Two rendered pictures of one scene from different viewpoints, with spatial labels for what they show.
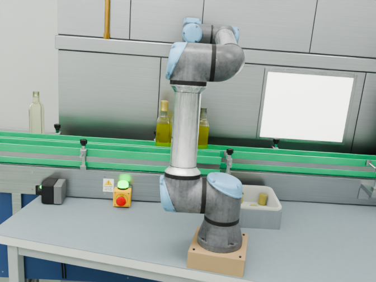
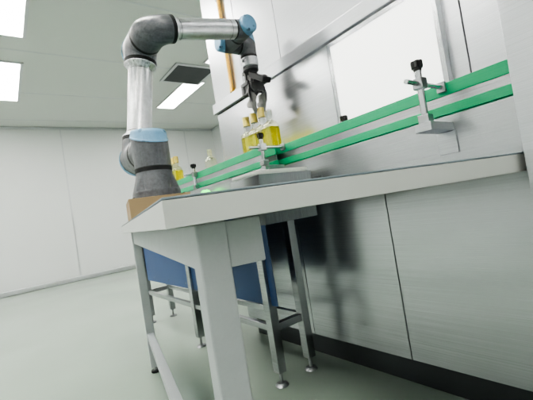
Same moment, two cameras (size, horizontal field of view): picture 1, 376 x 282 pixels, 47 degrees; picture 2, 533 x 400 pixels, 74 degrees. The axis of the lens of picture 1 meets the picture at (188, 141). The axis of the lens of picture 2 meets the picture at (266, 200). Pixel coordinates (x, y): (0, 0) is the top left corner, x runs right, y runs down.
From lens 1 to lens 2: 1.78 m
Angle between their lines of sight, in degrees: 58
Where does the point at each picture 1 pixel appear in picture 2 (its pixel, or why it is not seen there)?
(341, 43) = not seen: outside the picture
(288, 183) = (341, 160)
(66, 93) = (225, 146)
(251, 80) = (318, 66)
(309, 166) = (362, 130)
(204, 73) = (130, 46)
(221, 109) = (303, 111)
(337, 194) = (405, 158)
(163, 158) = (228, 163)
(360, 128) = (477, 52)
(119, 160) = (211, 175)
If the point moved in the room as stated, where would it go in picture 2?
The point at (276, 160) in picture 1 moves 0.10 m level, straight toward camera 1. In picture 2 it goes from (325, 137) to (300, 139)
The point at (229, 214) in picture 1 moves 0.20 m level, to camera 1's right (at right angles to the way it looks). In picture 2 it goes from (136, 159) to (155, 143)
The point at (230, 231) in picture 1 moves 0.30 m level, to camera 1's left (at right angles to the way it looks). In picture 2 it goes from (139, 178) to (119, 190)
